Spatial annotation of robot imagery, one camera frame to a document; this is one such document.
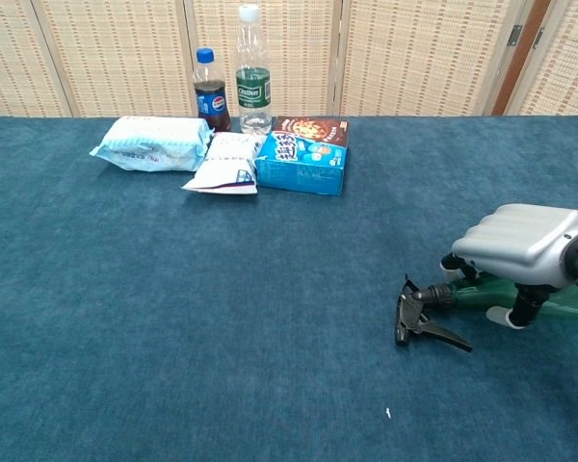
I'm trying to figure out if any narrow bamboo folding screen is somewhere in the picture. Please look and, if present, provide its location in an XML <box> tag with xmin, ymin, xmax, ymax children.
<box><xmin>508</xmin><ymin>0</ymin><xmax>578</xmax><ymax>116</ymax></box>

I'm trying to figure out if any light blue wet wipes pack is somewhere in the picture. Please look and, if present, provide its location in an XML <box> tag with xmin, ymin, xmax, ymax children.
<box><xmin>89</xmin><ymin>115</ymin><xmax>212</xmax><ymax>173</ymax></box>

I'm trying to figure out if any green spray bottle black trigger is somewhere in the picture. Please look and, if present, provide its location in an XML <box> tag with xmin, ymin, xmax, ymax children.
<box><xmin>395</xmin><ymin>273</ymin><xmax>578</xmax><ymax>353</ymax></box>

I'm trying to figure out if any blue cookie box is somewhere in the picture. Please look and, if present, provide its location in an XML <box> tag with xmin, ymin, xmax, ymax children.
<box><xmin>254</xmin><ymin>115</ymin><xmax>351</xmax><ymax>197</ymax></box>

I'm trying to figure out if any blue carpet table cover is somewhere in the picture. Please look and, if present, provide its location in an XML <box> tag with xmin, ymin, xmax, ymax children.
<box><xmin>0</xmin><ymin>115</ymin><xmax>578</xmax><ymax>462</ymax></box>

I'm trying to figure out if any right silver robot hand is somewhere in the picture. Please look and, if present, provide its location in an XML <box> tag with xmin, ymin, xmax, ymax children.
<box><xmin>440</xmin><ymin>203</ymin><xmax>578</xmax><ymax>330</ymax></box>

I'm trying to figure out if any clear water bottle green label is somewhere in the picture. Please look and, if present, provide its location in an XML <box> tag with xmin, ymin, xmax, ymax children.
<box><xmin>234</xmin><ymin>4</ymin><xmax>274</xmax><ymax>135</ymax></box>

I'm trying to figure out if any white snack bag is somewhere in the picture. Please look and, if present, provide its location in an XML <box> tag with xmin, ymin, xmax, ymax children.
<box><xmin>181</xmin><ymin>132</ymin><xmax>267</xmax><ymax>195</ymax></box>

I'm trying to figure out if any cola bottle blue cap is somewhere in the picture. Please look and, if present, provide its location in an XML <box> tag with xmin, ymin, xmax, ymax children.
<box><xmin>193</xmin><ymin>46</ymin><xmax>232</xmax><ymax>133</ymax></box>

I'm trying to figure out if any wide bamboo folding screen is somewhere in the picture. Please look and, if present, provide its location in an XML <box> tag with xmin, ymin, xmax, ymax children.
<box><xmin>0</xmin><ymin>0</ymin><xmax>526</xmax><ymax>118</ymax></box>

